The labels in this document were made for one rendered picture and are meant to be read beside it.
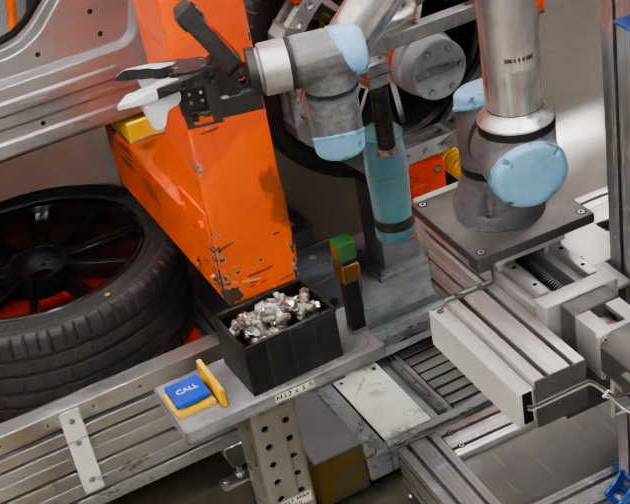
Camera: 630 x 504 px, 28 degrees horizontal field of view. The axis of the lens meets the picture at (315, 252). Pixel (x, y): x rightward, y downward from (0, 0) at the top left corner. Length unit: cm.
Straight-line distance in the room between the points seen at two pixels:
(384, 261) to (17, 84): 97
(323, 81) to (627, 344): 58
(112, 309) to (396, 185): 65
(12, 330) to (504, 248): 112
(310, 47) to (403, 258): 140
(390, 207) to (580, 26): 229
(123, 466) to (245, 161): 74
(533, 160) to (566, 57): 273
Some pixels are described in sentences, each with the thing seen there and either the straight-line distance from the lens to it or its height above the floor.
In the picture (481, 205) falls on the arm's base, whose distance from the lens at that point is 205.
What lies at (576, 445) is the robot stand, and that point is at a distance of 256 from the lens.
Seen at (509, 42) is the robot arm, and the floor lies 119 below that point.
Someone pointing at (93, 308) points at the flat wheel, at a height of 50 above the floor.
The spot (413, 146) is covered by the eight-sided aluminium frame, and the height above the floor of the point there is 62.
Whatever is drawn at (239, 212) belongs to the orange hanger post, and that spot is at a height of 72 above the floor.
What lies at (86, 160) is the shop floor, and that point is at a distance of 445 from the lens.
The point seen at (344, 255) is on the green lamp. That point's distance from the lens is 239.
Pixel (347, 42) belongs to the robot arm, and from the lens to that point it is 175.
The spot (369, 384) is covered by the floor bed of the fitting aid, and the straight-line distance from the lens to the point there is 297.
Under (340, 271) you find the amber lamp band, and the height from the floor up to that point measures 60.
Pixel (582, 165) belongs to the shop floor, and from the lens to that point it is 389.
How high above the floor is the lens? 192
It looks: 32 degrees down
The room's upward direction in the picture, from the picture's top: 11 degrees counter-clockwise
